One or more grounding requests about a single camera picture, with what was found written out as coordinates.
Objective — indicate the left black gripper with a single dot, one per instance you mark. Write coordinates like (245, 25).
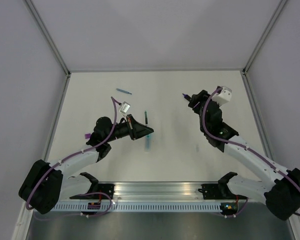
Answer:
(136, 129)

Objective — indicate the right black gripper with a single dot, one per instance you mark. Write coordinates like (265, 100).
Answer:
(201, 97)

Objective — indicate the purple black highlighter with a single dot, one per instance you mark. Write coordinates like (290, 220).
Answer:
(187, 97)

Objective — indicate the light blue highlighter body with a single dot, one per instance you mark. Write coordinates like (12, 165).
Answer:
(148, 141)

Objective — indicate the green pen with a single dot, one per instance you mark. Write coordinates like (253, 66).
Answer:
(146, 118)

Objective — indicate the purple highlighter cap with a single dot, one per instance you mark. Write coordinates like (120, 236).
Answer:
(87, 135)

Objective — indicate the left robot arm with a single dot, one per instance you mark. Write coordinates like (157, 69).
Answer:
(47, 183)

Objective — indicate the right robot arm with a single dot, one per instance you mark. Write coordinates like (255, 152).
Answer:
(278, 188)

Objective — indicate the blue pen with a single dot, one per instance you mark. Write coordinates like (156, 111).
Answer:
(123, 91)

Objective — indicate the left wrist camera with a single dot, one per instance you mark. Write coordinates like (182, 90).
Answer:
(124, 108)

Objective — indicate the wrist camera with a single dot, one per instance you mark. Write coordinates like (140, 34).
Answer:
(223, 96)
(124, 108)

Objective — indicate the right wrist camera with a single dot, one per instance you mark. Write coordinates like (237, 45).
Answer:
(223, 96)

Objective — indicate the right aluminium frame post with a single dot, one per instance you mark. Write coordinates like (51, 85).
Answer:
(266, 32)

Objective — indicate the aluminium frame post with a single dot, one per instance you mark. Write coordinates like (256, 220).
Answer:
(46, 35)
(266, 32)

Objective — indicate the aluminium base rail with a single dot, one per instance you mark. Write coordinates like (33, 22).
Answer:
(134, 191)

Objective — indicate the slotted cable duct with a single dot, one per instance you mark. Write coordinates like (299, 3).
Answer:
(140, 207)

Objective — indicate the left aluminium frame post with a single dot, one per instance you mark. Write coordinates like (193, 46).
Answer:
(46, 35)

